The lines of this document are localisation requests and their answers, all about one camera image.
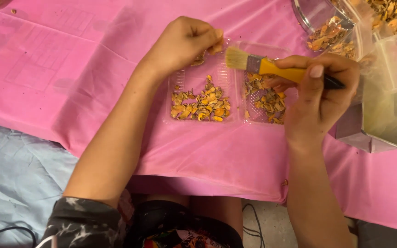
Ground person's left hand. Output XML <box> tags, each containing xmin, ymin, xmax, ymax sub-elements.
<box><xmin>139</xmin><ymin>16</ymin><xmax>225</xmax><ymax>80</ymax></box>

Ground person's right hand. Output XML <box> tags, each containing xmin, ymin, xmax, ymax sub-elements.
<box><xmin>267</xmin><ymin>53</ymin><xmax>360</xmax><ymax>141</ymax></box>

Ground dried turmeric slice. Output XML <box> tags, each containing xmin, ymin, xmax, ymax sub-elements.
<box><xmin>207</xmin><ymin>42</ymin><xmax>224</xmax><ymax>56</ymax></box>

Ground yellow handled paint brush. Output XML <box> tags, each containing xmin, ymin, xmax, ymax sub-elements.
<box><xmin>225</xmin><ymin>46</ymin><xmax>346</xmax><ymax>91</ymax></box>

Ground brown dried slice in tray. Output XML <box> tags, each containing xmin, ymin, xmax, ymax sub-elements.
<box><xmin>190</xmin><ymin>52</ymin><xmax>206</xmax><ymax>67</ymax></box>

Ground small pile of turmeric slices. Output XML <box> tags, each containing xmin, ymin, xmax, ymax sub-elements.
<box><xmin>243</xmin><ymin>72</ymin><xmax>287</xmax><ymax>125</ymax></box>

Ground large pile of turmeric slices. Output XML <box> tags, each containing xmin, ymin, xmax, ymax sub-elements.
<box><xmin>170</xmin><ymin>75</ymin><xmax>232</xmax><ymax>123</ymax></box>

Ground steel rectangular tray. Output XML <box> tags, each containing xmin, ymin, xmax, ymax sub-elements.
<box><xmin>334</xmin><ymin>89</ymin><xmax>397</xmax><ymax>154</ymax></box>

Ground glass bowl with turmeric slices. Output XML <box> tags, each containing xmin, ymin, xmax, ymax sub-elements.
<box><xmin>290</xmin><ymin>0</ymin><xmax>357</xmax><ymax>53</ymax></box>

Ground clear plastic bag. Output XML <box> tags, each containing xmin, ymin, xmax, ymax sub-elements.
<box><xmin>328</xmin><ymin>33</ymin><xmax>397</xmax><ymax>132</ymax></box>

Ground clear plastic clamshell tray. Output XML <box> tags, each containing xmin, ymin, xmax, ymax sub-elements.
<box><xmin>164</xmin><ymin>37</ymin><xmax>300</xmax><ymax>125</ymax></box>

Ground pink plastic tablecloth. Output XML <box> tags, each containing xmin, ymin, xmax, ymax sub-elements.
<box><xmin>0</xmin><ymin>0</ymin><xmax>397</xmax><ymax>235</ymax></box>

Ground clear container of turmeric heap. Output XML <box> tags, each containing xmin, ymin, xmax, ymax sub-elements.
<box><xmin>332</xmin><ymin>0</ymin><xmax>397</xmax><ymax>41</ymax></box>

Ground person's black patterned shirt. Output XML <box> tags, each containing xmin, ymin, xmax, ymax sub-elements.
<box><xmin>41</xmin><ymin>189</ymin><xmax>244</xmax><ymax>248</ymax></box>

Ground light blue cloth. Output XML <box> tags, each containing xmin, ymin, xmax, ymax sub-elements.
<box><xmin>0</xmin><ymin>118</ymin><xmax>82</xmax><ymax>248</ymax></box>

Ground black cable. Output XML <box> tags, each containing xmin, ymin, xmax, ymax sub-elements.
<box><xmin>242</xmin><ymin>203</ymin><xmax>267</xmax><ymax>248</ymax></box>
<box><xmin>0</xmin><ymin>226</ymin><xmax>38</xmax><ymax>248</ymax></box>

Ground white cable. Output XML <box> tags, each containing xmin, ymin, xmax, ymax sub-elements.
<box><xmin>34</xmin><ymin>235</ymin><xmax>58</xmax><ymax>248</ymax></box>

